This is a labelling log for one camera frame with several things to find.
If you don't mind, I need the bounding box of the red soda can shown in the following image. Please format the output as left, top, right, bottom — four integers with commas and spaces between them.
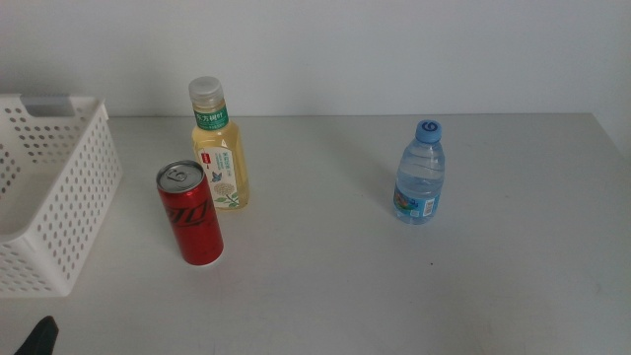
156, 159, 226, 267

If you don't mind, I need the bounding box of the yellow tea bottle green label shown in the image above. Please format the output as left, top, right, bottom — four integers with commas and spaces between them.
187, 75, 251, 212

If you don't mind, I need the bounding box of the clear water bottle blue cap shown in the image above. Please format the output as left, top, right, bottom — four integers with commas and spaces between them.
392, 118, 447, 227

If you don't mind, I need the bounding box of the white perforated plastic basket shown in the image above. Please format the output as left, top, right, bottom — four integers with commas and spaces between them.
0, 93, 123, 299

